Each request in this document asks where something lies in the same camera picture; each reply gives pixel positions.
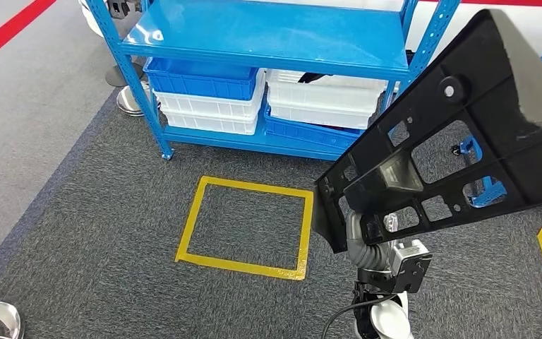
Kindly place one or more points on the blue wheeled shelf rack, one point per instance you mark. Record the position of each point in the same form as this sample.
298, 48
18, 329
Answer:
488, 192

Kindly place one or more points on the black plastic panel part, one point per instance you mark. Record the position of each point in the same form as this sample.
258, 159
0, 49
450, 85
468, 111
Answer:
509, 70

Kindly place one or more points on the chrome stanchion base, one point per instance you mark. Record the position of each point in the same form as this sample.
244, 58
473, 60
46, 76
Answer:
130, 103

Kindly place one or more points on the black stanchion post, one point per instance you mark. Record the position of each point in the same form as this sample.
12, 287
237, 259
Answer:
121, 77

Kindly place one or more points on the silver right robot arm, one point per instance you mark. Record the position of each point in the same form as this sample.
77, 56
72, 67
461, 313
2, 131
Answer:
364, 255

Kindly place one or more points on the black plastic bracket part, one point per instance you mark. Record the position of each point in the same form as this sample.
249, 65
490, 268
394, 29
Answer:
313, 77
411, 57

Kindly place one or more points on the blue metal shelf rack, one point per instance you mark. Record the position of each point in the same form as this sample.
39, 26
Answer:
275, 32

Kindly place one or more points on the white plastic crate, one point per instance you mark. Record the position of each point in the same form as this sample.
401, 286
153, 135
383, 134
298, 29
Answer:
322, 96
205, 108
318, 119
205, 124

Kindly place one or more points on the red barrier belt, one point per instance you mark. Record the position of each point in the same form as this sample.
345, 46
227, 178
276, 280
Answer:
4, 32
486, 2

